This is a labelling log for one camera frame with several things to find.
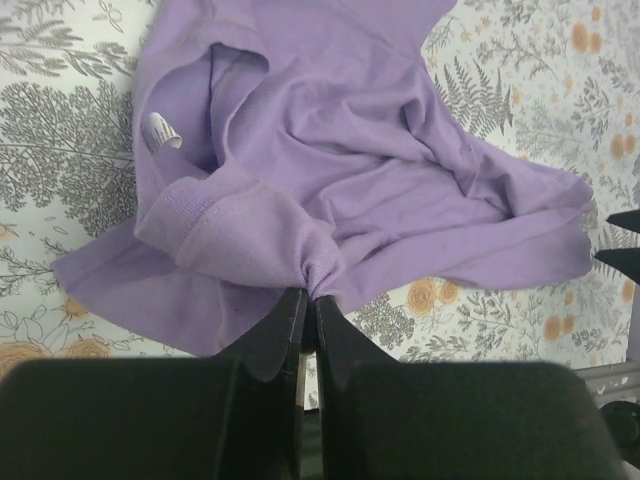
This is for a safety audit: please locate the aluminium frame rail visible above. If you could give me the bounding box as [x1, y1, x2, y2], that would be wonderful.
[576, 361, 640, 407]

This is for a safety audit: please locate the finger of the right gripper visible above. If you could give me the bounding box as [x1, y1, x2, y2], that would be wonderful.
[606, 209, 640, 231]
[595, 248, 640, 284]

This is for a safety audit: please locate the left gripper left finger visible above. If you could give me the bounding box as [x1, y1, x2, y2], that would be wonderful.
[1, 289, 308, 479]

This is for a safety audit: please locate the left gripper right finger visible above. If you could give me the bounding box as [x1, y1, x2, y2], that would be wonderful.
[314, 297, 625, 479]

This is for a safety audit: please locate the purple t shirt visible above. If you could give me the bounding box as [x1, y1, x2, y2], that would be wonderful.
[54, 1, 592, 355]

